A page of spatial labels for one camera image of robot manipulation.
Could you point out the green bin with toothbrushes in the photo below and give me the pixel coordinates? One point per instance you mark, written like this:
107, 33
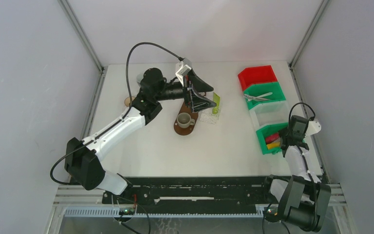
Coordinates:
257, 90

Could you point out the yellow toothpaste tube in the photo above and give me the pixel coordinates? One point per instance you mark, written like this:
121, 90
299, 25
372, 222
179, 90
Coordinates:
273, 145

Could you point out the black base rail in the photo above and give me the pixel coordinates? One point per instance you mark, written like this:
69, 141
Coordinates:
237, 195

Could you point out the green bin with toothpaste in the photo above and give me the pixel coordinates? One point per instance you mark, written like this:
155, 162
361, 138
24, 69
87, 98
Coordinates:
267, 130

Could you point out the white storage bin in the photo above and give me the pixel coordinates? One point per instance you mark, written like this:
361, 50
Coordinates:
268, 113

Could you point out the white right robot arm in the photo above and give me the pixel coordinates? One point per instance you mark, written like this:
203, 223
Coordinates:
302, 199

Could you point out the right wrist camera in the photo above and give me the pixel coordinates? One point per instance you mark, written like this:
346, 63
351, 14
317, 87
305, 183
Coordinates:
314, 127

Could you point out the brown oval wooden tray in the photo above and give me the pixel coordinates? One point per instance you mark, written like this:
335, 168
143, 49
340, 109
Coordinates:
184, 132

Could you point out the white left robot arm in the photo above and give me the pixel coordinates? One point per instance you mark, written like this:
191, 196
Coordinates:
83, 157

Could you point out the grey ceramic cup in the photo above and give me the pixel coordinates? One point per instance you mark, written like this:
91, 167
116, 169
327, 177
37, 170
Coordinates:
184, 120

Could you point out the red storage bin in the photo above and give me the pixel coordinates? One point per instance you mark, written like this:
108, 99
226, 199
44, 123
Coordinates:
256, 75

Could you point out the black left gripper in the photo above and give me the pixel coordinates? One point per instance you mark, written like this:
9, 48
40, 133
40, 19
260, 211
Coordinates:
198, 102

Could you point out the clear textured acrylic holder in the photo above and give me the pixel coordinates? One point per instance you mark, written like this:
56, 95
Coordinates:
211, 115

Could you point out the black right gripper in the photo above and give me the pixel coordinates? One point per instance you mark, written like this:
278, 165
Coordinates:
305, 131

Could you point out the red toothpaste tube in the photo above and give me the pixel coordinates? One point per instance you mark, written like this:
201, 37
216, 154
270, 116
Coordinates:
273, 138

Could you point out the green toothpaste tube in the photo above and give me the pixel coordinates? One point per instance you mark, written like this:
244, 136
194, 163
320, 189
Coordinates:
217, 99

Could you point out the orange ceramic cup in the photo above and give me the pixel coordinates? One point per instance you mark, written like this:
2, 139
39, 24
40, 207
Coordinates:
128, 101

